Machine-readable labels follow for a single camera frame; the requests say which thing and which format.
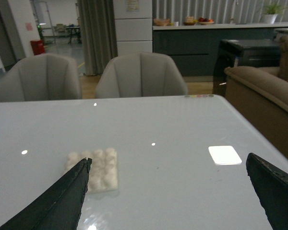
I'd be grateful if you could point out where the grey right armchair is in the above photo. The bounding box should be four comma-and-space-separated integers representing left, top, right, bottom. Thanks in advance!
95, 52, 188, 99

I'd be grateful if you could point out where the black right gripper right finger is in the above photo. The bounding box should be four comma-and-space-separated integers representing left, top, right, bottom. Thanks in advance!
246, 153, 288, 230

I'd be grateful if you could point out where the dark kitchen counter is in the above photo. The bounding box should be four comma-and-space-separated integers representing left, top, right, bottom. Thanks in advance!
153, 23, 288, 77

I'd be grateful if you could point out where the red box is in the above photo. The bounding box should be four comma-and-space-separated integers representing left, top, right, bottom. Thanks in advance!
30, 40, 45, 55

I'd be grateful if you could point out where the wooden bowl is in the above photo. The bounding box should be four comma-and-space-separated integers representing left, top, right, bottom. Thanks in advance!
153, 18, 170, 26

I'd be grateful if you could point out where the grey armchair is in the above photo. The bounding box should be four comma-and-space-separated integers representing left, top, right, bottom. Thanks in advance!
0, 53, 82, 103
95, 52, 188, 99

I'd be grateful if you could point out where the white studded base plate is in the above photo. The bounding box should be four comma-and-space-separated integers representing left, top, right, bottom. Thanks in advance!
64, 148, 118, 194

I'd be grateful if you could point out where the grey-brown curtain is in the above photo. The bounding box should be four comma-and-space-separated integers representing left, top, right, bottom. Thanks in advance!
77, 0, 118, 76

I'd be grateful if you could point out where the black side cabinet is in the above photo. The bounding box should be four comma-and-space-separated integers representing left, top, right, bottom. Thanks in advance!
213, 39, 280, 96

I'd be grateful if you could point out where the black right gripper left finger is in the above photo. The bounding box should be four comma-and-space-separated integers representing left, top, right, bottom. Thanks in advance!
0, 158, 92, 230

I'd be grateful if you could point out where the potted green plant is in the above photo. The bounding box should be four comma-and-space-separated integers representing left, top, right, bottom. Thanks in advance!
260, 0, 287, 24

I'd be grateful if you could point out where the fruit plate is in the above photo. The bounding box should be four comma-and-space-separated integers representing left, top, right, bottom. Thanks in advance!
198, 17, 214, 25

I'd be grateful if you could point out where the grey left armchair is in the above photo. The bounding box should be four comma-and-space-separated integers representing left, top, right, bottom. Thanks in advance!
0, 53, 82, 103

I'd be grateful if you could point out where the white tall cabinet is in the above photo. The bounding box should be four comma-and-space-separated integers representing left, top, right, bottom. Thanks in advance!
113, 0, 153, 56

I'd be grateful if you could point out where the brown leather sofa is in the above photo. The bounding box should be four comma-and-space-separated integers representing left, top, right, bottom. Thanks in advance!
224, 36, 288, 159

